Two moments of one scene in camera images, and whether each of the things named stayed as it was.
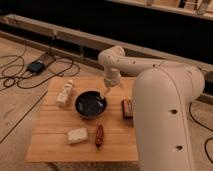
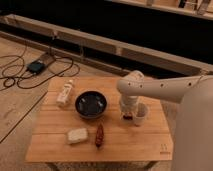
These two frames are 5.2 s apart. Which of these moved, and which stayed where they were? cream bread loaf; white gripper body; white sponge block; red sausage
Moved: white gripper body
Stayed: red sausage; cream bread loaf; white sponge block
